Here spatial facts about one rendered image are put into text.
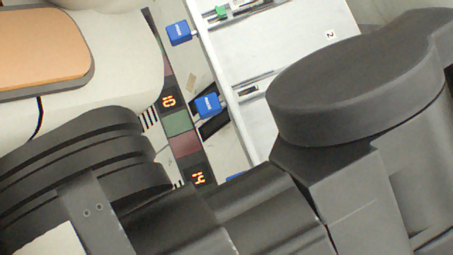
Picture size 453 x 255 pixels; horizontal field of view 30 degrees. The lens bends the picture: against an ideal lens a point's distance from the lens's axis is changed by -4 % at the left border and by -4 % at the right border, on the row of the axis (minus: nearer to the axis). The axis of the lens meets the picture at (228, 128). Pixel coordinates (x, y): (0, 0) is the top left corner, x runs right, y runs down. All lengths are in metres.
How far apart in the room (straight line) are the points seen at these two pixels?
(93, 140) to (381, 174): 0.11
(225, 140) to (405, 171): 1.26
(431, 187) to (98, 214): 0.14
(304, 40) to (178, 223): 0.86
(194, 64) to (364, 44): 1.27
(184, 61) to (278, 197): 1.35
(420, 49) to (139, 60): 0.11
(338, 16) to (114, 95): 0.87
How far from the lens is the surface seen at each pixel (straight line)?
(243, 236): 0.32
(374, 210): 0.34
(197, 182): 1.13
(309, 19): 1.18
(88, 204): 0.31
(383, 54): 0.37
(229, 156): 1.60
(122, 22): 0.36
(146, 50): 0.36
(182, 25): 1.17
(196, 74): 1.65
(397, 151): 0.35
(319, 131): 0.35
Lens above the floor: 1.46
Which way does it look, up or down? 42 degrees down
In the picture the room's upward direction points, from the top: 53 degrees clockwise
